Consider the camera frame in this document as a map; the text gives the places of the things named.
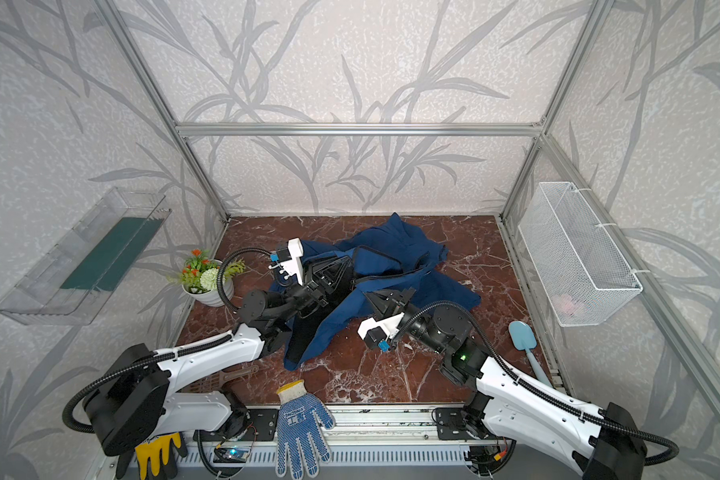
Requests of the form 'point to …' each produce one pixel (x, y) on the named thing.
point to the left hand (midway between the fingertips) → (352, 258)
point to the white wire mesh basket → (584, 277)
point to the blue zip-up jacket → (389, 257)
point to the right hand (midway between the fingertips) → (373, 272)
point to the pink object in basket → (564, 301)
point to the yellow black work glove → (156, 457)
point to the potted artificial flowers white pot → (199, 278)
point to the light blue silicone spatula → (524, 339)
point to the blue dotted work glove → (300, 430)
